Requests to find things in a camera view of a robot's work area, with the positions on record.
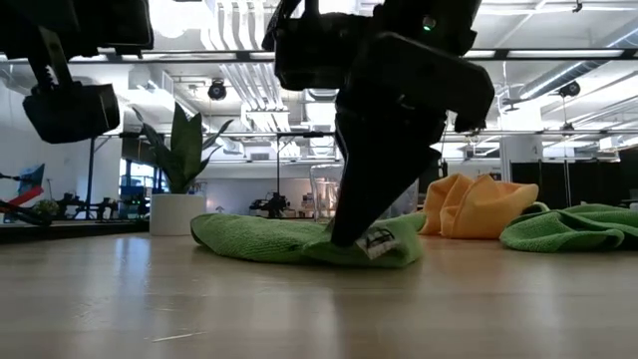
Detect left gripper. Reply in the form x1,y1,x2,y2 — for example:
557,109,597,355
0,0,155,61

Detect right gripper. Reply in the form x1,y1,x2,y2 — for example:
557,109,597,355
330,29,495,248

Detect orange microfiber towel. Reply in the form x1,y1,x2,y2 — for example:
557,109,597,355
420,173,540,240

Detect green microfiber towel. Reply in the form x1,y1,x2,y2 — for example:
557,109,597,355
189,211,428,269
499,201,638,254

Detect clear plastic bin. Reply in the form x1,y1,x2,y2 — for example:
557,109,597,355
309,164,420,223

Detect black gantry stand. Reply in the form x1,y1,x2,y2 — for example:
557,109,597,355
275,131,340,220
82,132,151,220

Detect black background machine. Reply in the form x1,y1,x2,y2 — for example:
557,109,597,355
57,193,119,220
248,191,291,220

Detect black ceiling spotlight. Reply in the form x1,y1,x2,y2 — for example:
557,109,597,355
556,80,582,100
206,78,228,102

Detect green snake plant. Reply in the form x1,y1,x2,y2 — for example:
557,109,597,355
132,102,234,195

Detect blue and red machine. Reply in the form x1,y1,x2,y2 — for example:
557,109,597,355
0,162,46,225

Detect small green bush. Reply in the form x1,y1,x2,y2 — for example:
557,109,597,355
31,197,61,220

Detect white round plant pot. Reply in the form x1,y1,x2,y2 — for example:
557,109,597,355
149,192,208,237

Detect long ceiling light bar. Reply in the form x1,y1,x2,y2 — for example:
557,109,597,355
0,48,638,64

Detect black partition panels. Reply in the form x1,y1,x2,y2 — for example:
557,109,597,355
510,149,638,213

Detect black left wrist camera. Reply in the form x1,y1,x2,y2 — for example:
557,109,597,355
22,54,122,146

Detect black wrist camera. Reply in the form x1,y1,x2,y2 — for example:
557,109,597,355
22,54,122,146
261,0,380,92

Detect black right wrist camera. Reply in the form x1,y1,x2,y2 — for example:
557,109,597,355
261,0,380,92

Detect black aluminium table frame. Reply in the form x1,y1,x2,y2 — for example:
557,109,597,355
0,216,151,245

